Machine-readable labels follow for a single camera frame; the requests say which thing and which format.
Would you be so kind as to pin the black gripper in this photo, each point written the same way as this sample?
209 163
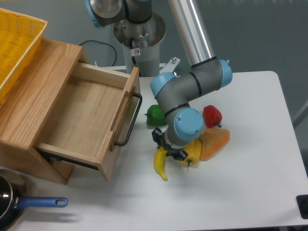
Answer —
162 140

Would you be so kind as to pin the yellow banana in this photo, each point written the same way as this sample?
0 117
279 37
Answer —
159 163

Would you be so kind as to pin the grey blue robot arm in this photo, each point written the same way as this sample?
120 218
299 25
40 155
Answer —
173 94

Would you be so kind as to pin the yellow bell pepper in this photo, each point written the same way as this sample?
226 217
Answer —
193 149

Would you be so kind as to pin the green bell pepper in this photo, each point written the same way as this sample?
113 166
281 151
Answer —
155 116

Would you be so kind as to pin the orange bread wedge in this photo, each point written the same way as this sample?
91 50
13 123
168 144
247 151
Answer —
212 141

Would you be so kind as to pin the red bell pepper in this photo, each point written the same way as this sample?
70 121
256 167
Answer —
212 116

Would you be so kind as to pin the open wooden drawer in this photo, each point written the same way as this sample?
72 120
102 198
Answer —
93 110

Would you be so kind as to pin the black corner clamp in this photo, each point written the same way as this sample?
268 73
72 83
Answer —
302 202

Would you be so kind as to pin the wooden drawer cabinet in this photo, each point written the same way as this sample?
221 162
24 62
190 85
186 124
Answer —
28 105

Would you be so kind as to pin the yellow plastic basket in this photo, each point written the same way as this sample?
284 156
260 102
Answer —
20 37

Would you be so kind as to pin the black drawer handle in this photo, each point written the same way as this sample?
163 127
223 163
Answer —
132 123

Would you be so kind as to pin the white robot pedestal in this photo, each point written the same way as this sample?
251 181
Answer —
141 44

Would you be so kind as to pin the black pan blue handle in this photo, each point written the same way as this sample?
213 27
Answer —
14 199

